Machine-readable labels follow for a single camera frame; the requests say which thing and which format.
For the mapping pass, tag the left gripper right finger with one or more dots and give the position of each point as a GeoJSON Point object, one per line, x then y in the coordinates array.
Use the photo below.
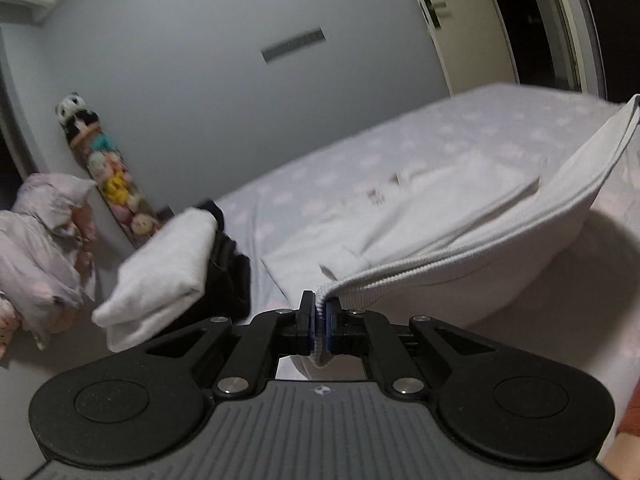
{"type": "Point", "coordinates": [500, 403]}

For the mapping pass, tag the folded white garment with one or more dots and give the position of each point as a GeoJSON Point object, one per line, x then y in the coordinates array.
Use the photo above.
{"type": "Point", "coordinates": [159, 282]}

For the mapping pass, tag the grey wall vent panel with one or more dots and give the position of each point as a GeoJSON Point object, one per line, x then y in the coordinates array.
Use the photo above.
{"type": "Point", "coordinates": [293, 44]}

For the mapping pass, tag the cream door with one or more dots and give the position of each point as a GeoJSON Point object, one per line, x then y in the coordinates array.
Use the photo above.
{"type": "Point", "coordinates": [472, 45]}

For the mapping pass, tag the folded black garment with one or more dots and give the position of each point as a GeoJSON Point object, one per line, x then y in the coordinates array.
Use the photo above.
{"type": "Point", "coordinates": [227, 284]}

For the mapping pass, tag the hanging plush toy organizer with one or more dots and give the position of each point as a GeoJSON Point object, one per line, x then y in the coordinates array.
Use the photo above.
{"type": "Point", "coordinates": [116, 185]}

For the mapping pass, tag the panda plush toy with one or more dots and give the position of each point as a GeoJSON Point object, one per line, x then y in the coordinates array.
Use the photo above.
{"type": "Point", "coordinates": [74, 116]}

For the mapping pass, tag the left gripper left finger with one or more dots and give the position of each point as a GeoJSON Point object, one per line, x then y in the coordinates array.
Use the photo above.
{"type": "Point", "coordinates": [141, 404]}

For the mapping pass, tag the grey pink duvet pile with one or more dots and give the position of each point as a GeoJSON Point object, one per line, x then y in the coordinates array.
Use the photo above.
{"type": "Point", "coordinates": [47, 270]}

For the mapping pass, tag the black door handle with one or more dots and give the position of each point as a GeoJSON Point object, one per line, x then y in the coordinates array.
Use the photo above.
{"type": "Point", "coordinates": [431, 10]}

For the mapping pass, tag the white sweatshirt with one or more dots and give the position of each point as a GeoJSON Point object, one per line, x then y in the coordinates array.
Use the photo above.
{"type": "Point", "coordinates": [512, 175]}

